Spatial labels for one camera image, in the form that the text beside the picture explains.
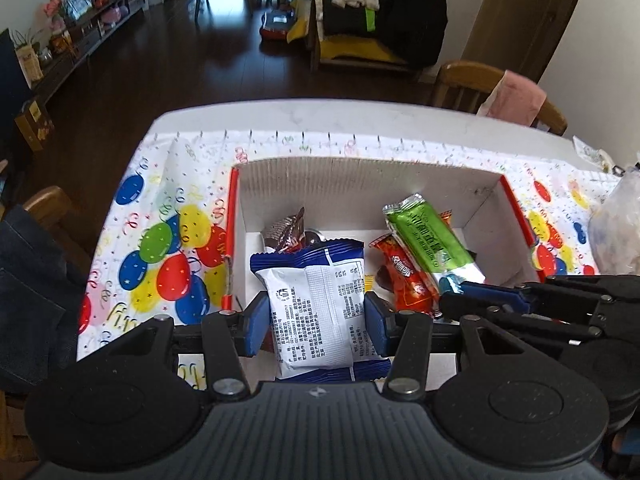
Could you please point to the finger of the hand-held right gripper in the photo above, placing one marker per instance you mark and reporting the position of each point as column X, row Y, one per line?
column 492, row 294
column 470, row 306

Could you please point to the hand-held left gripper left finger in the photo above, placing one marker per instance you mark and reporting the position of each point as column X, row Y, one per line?
column 257, row 325

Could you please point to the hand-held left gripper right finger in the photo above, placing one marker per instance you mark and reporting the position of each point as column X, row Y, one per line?
column 377, row 327

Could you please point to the yellow snack packet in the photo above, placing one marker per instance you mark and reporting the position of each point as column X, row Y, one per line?
column 368, row 283

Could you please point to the red snack packet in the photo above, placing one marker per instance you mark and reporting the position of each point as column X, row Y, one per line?
column 405, row 280

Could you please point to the blue and white snack packet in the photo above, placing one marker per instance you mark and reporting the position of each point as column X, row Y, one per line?
column 315, row 310

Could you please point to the green snack packet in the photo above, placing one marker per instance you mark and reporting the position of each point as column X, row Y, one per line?
column 430, row 240

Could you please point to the shiny brown snack packet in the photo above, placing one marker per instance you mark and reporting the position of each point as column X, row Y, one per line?
column 285, row 232

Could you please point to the red cardboard box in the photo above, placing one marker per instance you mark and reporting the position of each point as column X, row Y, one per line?
column 360, row 185

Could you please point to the large clear plastic bag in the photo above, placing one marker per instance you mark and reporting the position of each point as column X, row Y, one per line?
column 617, row 230

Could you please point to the balloon print tablecloth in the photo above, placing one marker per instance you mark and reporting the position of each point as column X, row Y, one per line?
column 150, row 200

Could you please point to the small clear plastic packet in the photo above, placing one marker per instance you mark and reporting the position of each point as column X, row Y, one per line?
column 592, row 152

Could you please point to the pink cloth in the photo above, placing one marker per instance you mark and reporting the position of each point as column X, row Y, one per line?
column 515, row 97

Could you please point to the wooden chair with pink cloth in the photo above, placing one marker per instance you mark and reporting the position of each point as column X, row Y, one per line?
column 460, row 80

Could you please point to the wooden chair with denim jacket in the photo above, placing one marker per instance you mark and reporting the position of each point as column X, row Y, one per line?
column 50, row 205

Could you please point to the wooden bench with yellow cushion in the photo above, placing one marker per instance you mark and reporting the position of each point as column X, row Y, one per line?
column 350, row 50

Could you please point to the wooden door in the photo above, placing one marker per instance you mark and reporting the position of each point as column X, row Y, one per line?
column 525, row 5

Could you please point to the black jacket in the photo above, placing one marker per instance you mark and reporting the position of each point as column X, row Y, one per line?
column 410, row 15

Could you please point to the red floor toy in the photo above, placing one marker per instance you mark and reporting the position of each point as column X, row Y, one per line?
column 275, row 25

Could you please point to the long low TV cabinet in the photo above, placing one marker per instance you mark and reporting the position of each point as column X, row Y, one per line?
column 100, row 25

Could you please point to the dark tall cabinet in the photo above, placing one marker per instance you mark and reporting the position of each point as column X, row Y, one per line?
column 10, row 85

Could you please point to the beige paper bag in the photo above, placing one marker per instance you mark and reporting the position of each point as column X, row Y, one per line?
column 30, row 65

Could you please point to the pink flowers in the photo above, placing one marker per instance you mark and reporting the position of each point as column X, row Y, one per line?
column 54, row 10

